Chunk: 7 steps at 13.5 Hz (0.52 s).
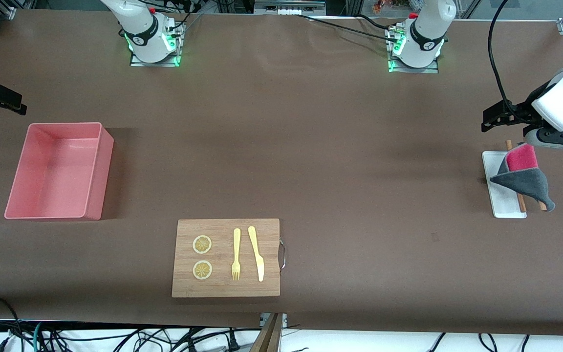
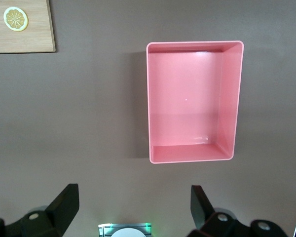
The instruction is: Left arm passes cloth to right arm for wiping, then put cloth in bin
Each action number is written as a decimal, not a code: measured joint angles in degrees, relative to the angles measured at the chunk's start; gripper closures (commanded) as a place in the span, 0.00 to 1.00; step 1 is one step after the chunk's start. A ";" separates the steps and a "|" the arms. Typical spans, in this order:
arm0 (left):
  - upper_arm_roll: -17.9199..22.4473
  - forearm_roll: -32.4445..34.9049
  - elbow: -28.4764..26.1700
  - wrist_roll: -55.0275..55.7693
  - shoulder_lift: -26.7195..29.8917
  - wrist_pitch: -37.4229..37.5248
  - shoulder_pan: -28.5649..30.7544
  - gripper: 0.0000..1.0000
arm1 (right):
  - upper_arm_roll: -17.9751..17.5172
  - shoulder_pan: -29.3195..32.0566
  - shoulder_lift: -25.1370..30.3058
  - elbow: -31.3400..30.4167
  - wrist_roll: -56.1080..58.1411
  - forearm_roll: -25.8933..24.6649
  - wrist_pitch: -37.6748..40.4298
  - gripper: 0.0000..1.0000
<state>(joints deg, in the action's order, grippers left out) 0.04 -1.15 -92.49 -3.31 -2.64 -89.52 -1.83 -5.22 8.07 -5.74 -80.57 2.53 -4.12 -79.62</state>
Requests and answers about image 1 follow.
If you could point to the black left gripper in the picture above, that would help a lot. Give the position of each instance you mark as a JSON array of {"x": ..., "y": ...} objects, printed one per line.
[{"x": 520, "y": 110}]

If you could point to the white rectangular tray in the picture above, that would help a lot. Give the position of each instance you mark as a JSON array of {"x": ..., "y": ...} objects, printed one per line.
[{"x": 504, "y": 203}]

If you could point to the grey device box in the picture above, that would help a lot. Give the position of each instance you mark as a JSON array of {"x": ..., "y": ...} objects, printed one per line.
[{"x": 289, "y": 7}]

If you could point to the metal bracket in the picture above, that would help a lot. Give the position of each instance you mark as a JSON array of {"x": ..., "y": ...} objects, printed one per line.
[{"x": 284, "y": 318}]

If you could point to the yellow plastic knife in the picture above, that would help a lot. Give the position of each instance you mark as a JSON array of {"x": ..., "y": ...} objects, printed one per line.
[{"x": 257, "y": 254}]

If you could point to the wooden plank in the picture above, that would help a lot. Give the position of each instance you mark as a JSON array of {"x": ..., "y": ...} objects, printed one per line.
[{"x": 267, "y": 337}]

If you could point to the lemon slice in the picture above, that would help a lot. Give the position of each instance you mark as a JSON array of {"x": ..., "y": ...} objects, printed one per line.
[
  {"x": 202, "y": 244},
  {"x": 202, "y": 270}
]

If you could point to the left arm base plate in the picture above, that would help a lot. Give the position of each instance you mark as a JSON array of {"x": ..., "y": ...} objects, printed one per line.
[{"x": 413, "y": 70}]

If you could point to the pink plastic bin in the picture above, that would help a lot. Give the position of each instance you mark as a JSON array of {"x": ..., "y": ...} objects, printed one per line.
[{"x": 52, "y": 171}]

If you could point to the yellow plastic fork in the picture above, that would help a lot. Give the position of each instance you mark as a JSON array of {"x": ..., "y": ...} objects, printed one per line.
[{"x": 236, "y": 244}]

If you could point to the grey cloth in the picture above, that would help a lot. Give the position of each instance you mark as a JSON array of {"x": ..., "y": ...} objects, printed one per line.
[{"x": 523, "y": 178}]

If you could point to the wooden cutting board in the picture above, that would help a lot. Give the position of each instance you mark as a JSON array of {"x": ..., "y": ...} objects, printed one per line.
[{"x": 223, "y": 288}]

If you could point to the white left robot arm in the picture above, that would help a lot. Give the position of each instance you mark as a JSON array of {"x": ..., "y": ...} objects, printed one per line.
[{"x": 425, "y": 34}]

